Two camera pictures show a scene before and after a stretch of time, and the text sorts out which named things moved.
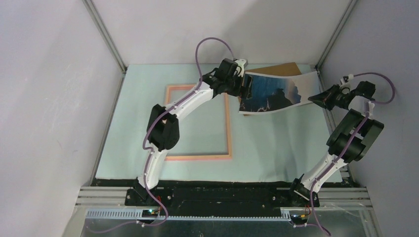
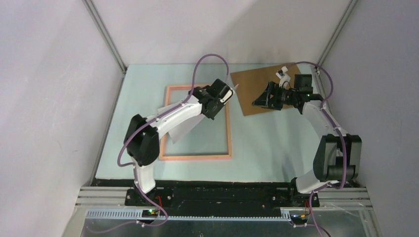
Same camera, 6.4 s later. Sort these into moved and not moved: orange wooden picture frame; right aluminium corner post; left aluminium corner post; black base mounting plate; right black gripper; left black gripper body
Moved: left black gripper body; right black gripper
Not moved: black base mounting plate; left aluminium corner post; right aluminium corner post; orange wooden picture frame
